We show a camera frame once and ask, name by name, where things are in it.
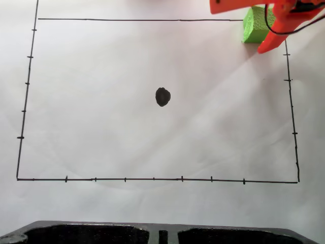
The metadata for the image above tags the green textured block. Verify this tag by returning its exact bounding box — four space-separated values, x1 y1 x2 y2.
241 5 277 44

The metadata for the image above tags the black dot mark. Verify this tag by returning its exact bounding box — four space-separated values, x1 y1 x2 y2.
155 87 172 108

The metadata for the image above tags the white paper sheet drawn rectangle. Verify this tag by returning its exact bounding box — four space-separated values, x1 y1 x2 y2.
0 0 325 231

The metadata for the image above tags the black metal stand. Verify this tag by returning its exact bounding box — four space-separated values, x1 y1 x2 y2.
0 220 325 244

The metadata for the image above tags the orange camera mount bracket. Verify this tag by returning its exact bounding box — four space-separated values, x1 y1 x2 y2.
209 0 270 15

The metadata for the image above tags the grey round metal knob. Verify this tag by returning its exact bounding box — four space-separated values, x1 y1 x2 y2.
0 233 28 244

